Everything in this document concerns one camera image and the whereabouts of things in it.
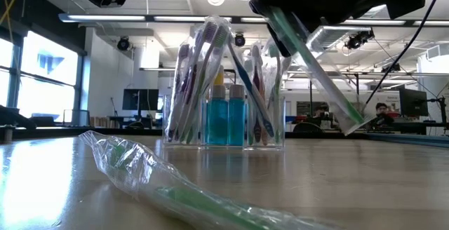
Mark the purple toothbrush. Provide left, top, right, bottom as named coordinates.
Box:
left=166, top=43, right=192, bottom=143
left=252, top=65, right=264, bottom=144
left=280, top=56, right=293, bottom=81
left=173, top=46, right=201, bottom=142

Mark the long ceiling light bar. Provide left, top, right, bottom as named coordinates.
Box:
left=58, top=12, right=449, bottom=28

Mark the black ceiling track light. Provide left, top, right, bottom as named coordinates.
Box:
left=344, top=29, right=375, bottom=50

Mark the person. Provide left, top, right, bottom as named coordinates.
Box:
left=370, top=102, right=396, bottom=130
left=313, top=105, right=333, bottom=121

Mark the clear plastic bag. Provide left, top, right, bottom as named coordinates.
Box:
left=161, top=95, right=286, bottom=151

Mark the black rounded chair back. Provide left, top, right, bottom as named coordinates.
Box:
left=293, top=121, right=324, bottom=133

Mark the large window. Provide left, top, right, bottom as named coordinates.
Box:
left=0, top=29, right=85, bottom=124

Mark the black computer monitor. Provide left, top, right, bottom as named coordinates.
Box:
left=398, top=88, right=429, bottom=118
left=121, top=88, right=160, bottom=111

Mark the silver ventilation duct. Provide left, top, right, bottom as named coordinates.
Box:
left=304, top=25, right=373, bottom=62

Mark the yellow hanging cable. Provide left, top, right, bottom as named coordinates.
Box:
left=0, top=0, right=27, bottom=27

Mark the black hanging cable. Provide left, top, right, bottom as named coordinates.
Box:
left=364, top=0, right=445, bottom=105

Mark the black aluminium table frame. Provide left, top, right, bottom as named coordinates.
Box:
left=13, top=126, right=449, bottom=149

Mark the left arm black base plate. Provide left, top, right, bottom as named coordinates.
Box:
left=0, top=105, right=56, bottom=131

